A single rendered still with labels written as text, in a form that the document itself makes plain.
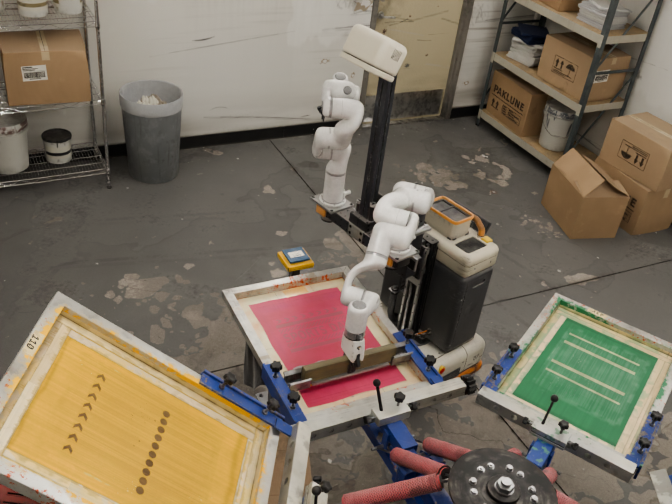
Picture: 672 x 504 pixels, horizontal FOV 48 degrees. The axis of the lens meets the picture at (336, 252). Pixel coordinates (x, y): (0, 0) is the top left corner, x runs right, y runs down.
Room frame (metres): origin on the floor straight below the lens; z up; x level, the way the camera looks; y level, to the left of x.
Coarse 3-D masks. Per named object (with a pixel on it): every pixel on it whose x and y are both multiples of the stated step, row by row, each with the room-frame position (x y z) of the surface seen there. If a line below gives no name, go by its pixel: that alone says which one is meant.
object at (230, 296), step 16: (320, 272) 2.67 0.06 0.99; (336, 272) 2.68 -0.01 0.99; (240, 288) 2.48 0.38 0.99; (256, 288) 2.49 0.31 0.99; (272, 288) 2.53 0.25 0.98; (288, 288) 2.56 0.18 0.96; (240, 320) 2.28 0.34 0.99; (384, 320) 2.39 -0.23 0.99; (256, 336) 2.20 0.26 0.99; (256, 352) 2.11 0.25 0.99; (416, 368) 2.14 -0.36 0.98; (416, 384) 2.05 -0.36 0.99; (368, 400) 1.93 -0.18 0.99; (320, 416) 1.83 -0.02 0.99
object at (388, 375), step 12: (336, 288) 2.61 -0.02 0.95; (300, 300) 2.50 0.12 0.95; (312, 300) 2.51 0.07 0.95; (324, 300) 2.52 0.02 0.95; (336, 300) 2.53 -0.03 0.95; (372, 336) 2.33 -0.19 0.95; (336, 348) 2.23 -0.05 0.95; (372, 372) 2.12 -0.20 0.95; (384, 372) 2.13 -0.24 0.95; (396, 372) 2.14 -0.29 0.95; (360, 384) 2.05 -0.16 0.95; (372, 384) 2.05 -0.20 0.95; (384, 384) 2.06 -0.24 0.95
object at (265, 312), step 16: (256, 304) 2.43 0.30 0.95; (272, 304) 2.45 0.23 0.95; (288, 304) 2.46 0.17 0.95; (272, 336) 2.25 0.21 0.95; (288, 352) 2.17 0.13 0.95; (304, 352) 2.18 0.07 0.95; (320, 352) 2.19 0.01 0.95; (288, 368) 2.08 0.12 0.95; (320, 384) 2.02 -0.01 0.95; (336, 384) 2.03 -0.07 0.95; (352, 384) 2.04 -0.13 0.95; (304, 400) 1.93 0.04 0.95; (320, 400) 1.94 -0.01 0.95; (336, 400) 1.95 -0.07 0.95
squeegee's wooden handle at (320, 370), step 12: (372, 348) 2.14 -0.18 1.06; (384, 348) 2.14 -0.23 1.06; (396, 348) 2.16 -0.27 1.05; (324, 360) 2.04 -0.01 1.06; (336, 360) 2.04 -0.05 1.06; (348, 360) 2.06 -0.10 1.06; (360, 360) 2.08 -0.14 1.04; (372, 360) 2.11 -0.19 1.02; (384, 360) 2.14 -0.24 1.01; (312, 372) 1.98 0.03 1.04; (324, 372) 2.01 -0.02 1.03; (336, 372) 2.03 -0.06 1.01
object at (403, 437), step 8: (392, 424) 1.79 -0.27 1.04; (400, 424) 1.79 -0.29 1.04; (392, 432) 1.75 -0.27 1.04; (400, 432) 1.76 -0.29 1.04; (408, 432) 1.76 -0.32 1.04; (392, 440) 1.74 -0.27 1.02; (400, 440) 1.72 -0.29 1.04; (408, 440) 1.73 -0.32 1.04; (408, 448) 1.69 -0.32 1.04; (416, 448) 1.71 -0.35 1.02
